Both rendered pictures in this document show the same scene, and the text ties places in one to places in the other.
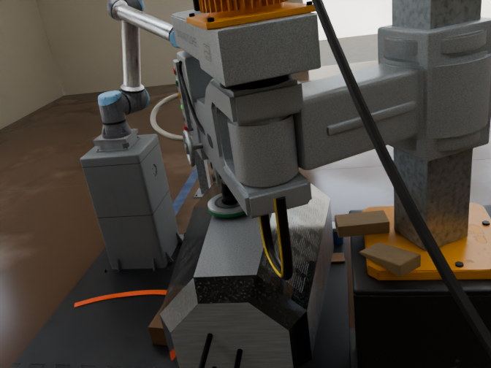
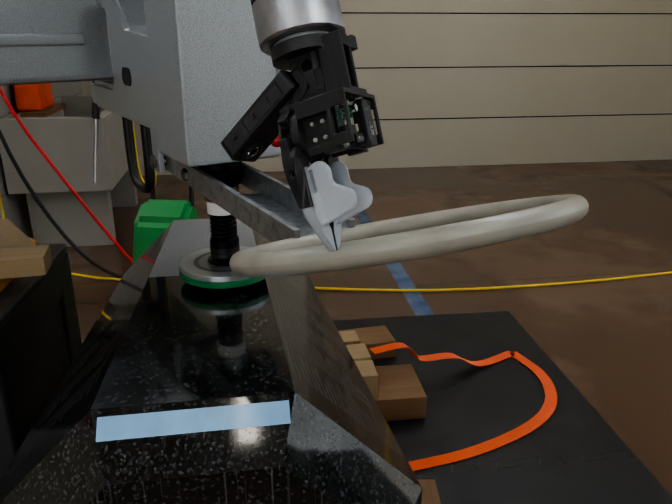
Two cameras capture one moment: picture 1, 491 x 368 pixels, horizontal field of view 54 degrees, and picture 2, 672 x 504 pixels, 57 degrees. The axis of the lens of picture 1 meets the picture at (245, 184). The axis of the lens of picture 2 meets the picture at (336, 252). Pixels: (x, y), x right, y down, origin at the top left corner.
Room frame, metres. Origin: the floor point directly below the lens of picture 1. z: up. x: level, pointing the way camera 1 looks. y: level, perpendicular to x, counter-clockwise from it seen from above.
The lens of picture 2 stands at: (3.38, -0.15, 1.38)
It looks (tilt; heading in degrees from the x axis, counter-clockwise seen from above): 20 degrees down; 160
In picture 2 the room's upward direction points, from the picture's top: straight up
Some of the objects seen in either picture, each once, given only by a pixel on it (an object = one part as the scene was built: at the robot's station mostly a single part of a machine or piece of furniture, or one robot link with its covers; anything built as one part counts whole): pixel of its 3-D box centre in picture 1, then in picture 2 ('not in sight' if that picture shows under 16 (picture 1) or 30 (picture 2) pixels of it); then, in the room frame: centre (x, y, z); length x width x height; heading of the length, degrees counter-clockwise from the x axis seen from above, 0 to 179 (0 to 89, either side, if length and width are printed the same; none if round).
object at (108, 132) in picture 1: (115, 127); not in sight; (3.06, 0.78, 0.98); 0.19 x 0.19 x 0.10
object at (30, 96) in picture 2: not in sight; (35, 87); (-1.31, -0.58, 1.00); 0.50 x 0.22 x 0.33; 168
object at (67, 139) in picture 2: not in sight; (84, 166); (-1.38, -0.35, 0.43); 1.30 x 0.62 x 0.86; 168
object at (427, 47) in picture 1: (432, 85); not in sight; (1.58, -0.67, 1.36); 0.35 x 0.35 x 0.41
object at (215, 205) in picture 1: (231, 201); (225, 262); (1.98, 0.08, 0.84); 0.21 x 0.21 x 0.01
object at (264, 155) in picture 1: (263, 144); not in sight; (1.34, -0.07, 1.32); 0.19 x 0.19 x 0.20
